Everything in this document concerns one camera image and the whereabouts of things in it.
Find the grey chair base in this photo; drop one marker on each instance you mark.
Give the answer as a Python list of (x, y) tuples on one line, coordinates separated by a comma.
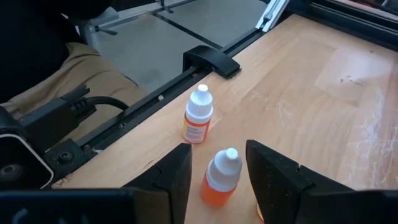
[(102, 18)]

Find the black frame bracket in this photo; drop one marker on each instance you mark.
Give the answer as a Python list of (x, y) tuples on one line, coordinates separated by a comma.
[(211, 59)]

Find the silver aluminium bar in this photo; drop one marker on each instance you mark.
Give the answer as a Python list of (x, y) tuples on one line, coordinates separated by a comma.
[(272, 14)]

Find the person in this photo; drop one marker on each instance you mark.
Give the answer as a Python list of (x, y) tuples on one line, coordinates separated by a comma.
[(84, 68)]

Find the black aluminium table frame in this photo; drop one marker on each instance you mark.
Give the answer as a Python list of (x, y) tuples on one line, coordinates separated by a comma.
[(140, 112)]

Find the orange dropper bottle white cap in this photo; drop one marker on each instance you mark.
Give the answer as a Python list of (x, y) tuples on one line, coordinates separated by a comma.
[(222, 174), (199, 105)]

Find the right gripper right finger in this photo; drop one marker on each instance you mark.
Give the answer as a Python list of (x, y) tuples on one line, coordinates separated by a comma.
[(286, 193)]

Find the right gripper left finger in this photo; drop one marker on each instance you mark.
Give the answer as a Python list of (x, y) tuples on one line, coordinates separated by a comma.
[(177, 180)]

